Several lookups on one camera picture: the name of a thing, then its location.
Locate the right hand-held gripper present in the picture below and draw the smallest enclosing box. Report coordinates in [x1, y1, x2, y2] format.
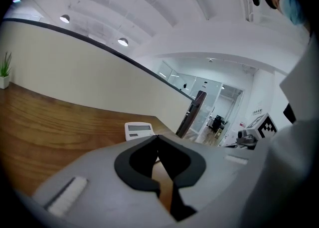
[235, 112, 279, 149]

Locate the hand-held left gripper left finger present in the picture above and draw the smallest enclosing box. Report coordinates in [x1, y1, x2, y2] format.
[114, 134, 160, 198]

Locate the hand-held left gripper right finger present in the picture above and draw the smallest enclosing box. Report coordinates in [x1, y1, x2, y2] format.
[156, 134, 207, 223]

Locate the white calculator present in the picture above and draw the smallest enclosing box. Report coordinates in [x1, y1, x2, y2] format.
[124, 121, 156, 142]

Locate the black office chair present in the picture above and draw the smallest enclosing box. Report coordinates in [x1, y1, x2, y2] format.
[212, 114, 224, 132]

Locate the wooden railing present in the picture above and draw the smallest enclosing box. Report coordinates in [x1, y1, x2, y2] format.
[175, 90, 208, 138]

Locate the brown wooden table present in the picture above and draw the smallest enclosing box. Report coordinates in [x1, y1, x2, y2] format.
[0, 82, 180, 211]

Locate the cream partition panel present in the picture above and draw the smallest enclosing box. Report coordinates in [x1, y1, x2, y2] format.
[0, 21, 197, 133]

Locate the blue face mask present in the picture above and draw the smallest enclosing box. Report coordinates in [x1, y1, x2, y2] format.
[278, 0, 309, 26]

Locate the small potted plant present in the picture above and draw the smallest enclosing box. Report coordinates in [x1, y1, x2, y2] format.
[0, 51, 13, 90]

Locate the glass partition wall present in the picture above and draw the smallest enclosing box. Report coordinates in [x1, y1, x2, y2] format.
[157, 59, 223, 133]

